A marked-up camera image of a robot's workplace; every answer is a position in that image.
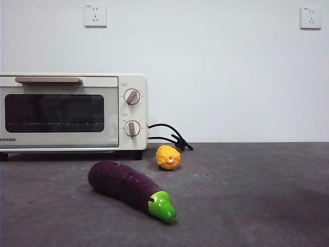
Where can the yellow bumpy toy fruit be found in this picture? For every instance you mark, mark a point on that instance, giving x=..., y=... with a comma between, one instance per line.
x=167, y=157

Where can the white wall socket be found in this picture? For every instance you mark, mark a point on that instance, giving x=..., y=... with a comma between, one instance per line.
x=95, y=15
x=310, y=18

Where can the purple toy eggplant green stem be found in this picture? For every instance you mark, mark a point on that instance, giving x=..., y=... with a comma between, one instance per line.
x=120, y=182

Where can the oven knob upright pointer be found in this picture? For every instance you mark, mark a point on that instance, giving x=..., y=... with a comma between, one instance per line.
x=132, y=128

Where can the oven knob slanted pointer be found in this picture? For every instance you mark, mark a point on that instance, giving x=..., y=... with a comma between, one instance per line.
x=131, y=97

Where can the cream Toshiba toaster oven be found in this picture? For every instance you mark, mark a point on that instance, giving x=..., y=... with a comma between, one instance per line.
x=133, y=113

